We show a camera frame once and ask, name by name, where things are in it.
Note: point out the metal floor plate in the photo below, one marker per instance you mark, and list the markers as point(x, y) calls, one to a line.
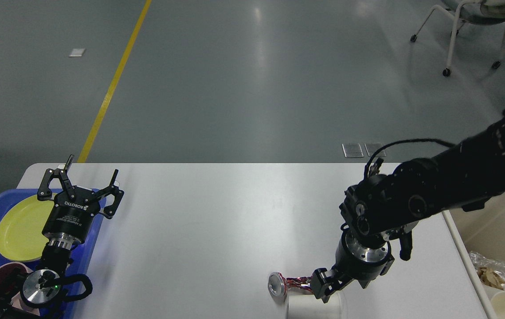
point(352, 150)
point(375, 148)

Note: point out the right metal floor plate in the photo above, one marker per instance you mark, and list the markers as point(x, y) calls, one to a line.
point(375, 148)

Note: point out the pink mug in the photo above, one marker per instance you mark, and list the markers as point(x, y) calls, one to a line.
point(16, 301)

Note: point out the crushed red soda can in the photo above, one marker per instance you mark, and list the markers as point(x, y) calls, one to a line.
point(281, 287)

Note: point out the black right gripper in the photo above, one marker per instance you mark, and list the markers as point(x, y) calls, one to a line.
point(354, 261)

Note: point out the white framed office chair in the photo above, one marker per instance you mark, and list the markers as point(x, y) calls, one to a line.
point(461, 12)

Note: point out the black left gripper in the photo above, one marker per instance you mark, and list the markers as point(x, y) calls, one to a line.
point(70, 217)

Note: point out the white paper cup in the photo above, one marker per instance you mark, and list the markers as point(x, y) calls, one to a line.
point(306, 306)
point(497, 300)

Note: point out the white floor marker tag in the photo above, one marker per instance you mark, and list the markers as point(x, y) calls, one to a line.
point(77, 52)

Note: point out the left metal floor plate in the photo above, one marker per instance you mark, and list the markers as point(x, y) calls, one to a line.
point(352, 150)

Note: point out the brown paper ball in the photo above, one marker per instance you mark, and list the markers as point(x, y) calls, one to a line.
point(488, 276)

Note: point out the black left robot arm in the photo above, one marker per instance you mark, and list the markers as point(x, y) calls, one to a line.
point(48, 287)

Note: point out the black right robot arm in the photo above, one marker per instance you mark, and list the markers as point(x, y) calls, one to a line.
point(382, 208)

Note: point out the yellow plastic plate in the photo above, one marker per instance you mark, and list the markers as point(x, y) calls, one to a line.
point(21, 238)

